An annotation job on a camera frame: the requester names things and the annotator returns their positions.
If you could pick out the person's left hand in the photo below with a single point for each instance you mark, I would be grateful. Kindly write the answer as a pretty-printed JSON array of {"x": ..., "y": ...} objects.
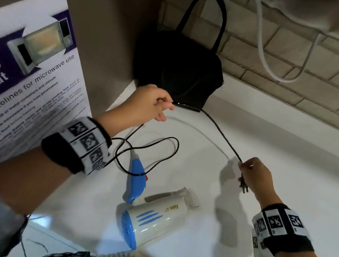
[{"x": 141, "y": 105}]

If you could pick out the person's right hand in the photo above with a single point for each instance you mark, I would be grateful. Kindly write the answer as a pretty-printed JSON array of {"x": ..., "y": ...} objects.
[{"x": 258, "y": 180}]

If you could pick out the black fabric bag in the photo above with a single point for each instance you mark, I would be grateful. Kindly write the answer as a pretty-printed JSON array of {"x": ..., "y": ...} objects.
[{"x": 179, "y": 67}]

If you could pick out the white and blue hair dryer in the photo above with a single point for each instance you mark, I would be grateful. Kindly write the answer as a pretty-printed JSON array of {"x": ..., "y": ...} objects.
[{"x": 157, "y": 222}]

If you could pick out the person's left forearm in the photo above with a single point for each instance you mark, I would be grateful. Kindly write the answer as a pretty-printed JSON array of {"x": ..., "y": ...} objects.
[{"x": 27, "y": 184}]

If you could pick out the stainless steel hand dryer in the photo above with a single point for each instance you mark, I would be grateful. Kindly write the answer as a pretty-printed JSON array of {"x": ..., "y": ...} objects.
[{"x": 321, "y": 13}]

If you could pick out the right black wristband with markers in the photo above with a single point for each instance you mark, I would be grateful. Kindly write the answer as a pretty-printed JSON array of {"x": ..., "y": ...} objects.
[{"x": 289, "y": 227}]

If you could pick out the black wristband with markers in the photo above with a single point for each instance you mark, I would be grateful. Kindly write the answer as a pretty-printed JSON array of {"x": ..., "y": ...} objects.
[
  {"x": 65, "y": 151},
  {"x": 289, "y": 227}
]

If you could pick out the left black wristband with markers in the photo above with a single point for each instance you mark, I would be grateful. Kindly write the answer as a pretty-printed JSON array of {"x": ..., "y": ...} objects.
[{"x": 65, "y": 151}]

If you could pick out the white and purple microwave poster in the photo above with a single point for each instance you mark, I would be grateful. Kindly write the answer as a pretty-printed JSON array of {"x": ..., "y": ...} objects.
[{"x": 17, "y": 91}]

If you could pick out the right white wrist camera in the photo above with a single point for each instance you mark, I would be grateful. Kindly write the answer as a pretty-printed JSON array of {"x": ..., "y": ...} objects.
[{"x": 261, "y": 255}]

